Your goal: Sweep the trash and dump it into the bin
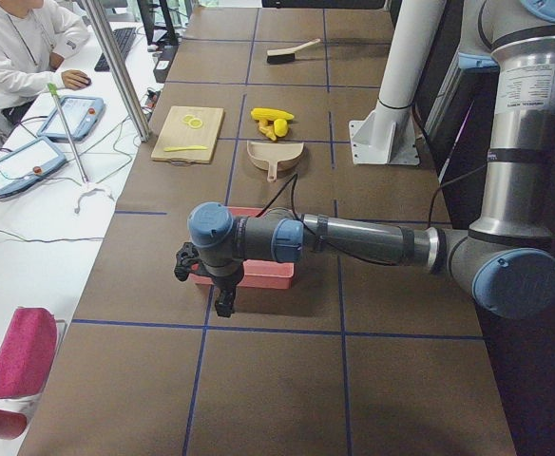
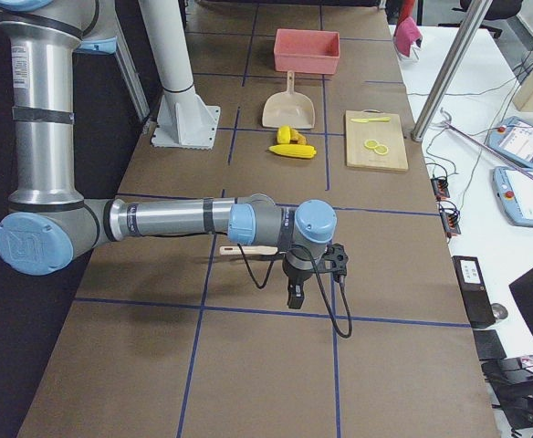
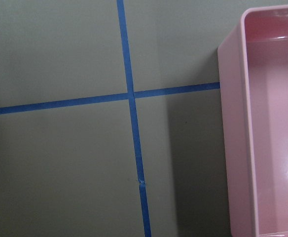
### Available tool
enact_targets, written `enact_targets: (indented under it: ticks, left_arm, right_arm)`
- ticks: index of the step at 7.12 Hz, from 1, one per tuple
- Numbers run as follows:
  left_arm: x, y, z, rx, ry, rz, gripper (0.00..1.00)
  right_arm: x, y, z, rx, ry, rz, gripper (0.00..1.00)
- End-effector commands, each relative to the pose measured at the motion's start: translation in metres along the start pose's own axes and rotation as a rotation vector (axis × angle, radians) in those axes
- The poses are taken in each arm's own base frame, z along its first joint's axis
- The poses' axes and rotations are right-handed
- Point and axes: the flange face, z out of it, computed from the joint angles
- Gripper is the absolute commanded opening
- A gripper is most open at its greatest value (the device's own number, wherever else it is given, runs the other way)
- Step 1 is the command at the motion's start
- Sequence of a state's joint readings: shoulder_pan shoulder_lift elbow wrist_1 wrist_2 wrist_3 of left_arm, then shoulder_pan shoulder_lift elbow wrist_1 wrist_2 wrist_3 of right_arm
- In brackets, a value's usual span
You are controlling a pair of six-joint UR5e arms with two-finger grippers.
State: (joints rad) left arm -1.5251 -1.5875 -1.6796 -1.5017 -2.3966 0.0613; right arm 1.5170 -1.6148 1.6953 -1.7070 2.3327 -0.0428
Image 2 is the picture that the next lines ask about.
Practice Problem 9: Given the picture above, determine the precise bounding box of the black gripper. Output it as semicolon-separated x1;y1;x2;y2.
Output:
282;255;314;309

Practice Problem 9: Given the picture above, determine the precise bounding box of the yellow toy corn cob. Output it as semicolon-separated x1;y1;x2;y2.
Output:
268;144;317;159

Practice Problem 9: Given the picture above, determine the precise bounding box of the tan toy ginger root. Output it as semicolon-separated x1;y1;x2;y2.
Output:
290;130;307;145

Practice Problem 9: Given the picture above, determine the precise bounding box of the yellow toy corn piece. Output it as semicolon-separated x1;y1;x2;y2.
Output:
277;125;291;144

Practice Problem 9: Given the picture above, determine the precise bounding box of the beige plastic dustpan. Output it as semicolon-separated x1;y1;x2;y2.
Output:
261;70;315;130

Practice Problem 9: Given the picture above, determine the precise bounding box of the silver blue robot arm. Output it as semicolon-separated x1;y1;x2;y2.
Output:
0;1;348;309

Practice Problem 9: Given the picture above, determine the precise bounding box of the pink plastic bin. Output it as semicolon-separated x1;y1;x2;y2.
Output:
273;28;340;75

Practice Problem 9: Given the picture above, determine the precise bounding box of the lemon slice rear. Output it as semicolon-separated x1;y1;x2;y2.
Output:
364;140;380;151

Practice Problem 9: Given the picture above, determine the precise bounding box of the orange black connector block lower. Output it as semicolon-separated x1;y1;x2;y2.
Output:
439;206;461;238

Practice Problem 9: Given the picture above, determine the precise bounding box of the orange black connector block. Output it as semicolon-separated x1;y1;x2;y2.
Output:
431;176;450;201
439;206;461;238

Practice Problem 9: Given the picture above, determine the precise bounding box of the bamboo cutting board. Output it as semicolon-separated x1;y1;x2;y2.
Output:
345;110;409;172

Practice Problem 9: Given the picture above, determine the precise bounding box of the orange black connector block upper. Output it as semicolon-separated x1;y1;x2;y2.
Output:
431;176;450;201

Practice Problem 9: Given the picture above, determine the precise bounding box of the black box with label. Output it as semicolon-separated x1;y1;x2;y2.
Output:
452;255;496;329

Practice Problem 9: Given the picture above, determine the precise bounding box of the yellow plastic toy knife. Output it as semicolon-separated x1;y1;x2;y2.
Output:
350;117;391;123

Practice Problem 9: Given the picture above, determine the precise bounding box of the teach pendant lower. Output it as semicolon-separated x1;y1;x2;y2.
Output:
492;167;533;227

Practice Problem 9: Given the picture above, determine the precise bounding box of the teach pendant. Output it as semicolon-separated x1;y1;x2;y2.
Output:
492;167;533;227
486;116;533;168

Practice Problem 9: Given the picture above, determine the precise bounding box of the teach pendant upper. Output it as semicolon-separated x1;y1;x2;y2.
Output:
486;116;533;168

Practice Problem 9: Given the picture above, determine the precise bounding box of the pink cloth on stand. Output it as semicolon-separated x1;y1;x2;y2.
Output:
393;17;423;61

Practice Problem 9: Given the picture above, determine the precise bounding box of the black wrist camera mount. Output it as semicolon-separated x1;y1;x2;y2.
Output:
317;244;349;283

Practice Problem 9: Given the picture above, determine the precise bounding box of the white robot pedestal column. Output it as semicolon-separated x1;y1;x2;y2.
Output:
139;0;221;150

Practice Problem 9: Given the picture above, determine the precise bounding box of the silver aluminium frame post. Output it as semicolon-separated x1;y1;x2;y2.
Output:
411;0;492;142

